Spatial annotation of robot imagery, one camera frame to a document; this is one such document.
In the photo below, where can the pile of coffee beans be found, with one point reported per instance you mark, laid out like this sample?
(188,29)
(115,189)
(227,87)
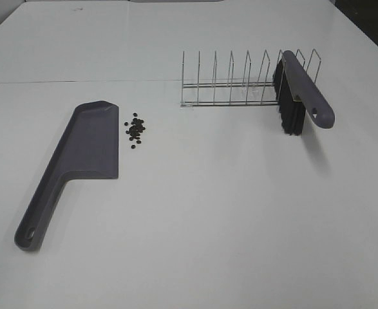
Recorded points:
(135,127)

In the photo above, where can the grey plastic dustpan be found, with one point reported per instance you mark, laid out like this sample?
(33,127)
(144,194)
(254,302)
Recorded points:
(87,150)

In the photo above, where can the grey hand brush black bristles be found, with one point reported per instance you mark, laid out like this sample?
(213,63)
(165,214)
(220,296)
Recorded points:
(297,96)

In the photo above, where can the chrome wire dish rack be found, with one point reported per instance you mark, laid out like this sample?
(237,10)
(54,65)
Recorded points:
(232,83)

